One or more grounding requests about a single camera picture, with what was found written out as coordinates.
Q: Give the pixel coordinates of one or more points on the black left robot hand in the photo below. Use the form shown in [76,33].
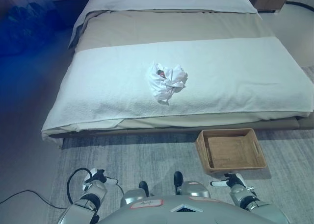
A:
[99,175]

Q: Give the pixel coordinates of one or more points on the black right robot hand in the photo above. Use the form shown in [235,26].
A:
[232,179]

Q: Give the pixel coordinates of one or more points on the white printed garment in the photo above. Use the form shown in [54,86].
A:
[166,83]

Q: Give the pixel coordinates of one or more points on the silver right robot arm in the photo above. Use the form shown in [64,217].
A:
[247,199]

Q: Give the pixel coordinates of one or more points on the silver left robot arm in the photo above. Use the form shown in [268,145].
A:
[84,204]

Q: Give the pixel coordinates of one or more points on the brown wicker basket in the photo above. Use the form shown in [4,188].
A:
[230,150]

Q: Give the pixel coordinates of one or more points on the blank white red-edged label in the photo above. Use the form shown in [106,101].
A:
[200,198]

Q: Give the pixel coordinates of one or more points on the silver right robot leg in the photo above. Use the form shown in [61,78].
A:
[193,188]

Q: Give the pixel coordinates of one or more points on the silver robot leg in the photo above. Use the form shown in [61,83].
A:
[193,188]
[133,197]

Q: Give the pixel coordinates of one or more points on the silver left robot leg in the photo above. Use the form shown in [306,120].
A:
[133,197]

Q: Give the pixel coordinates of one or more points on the grey striped rug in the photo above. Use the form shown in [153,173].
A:
[147,157]

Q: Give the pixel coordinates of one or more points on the silver robot torso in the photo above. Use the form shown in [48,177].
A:
[191,215]

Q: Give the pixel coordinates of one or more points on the handwritten white red-edged label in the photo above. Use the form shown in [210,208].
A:
[146,203]

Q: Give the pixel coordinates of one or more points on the white terry blanket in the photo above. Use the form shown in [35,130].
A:
[220,86]

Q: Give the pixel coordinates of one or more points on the dark wooden nightstand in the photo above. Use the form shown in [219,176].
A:
[71,6]

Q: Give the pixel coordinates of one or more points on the low beige bed frame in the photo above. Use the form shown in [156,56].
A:
[301,123]

